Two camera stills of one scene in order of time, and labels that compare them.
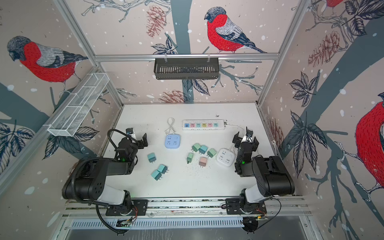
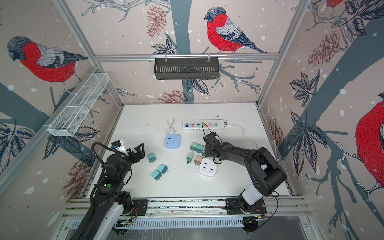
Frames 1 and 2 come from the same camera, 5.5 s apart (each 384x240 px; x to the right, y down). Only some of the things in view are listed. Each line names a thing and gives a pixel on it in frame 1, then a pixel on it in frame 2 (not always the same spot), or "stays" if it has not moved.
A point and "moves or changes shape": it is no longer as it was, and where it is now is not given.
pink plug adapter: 203,161 moves or changes shape
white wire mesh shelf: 72,113 stays
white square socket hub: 225,156 moves or changes shape
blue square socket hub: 172,141 stays
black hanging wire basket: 184,68 stays
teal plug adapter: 163,168 stays
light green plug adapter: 189,158 stays
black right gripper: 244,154 to 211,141
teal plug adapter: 151,157 stays
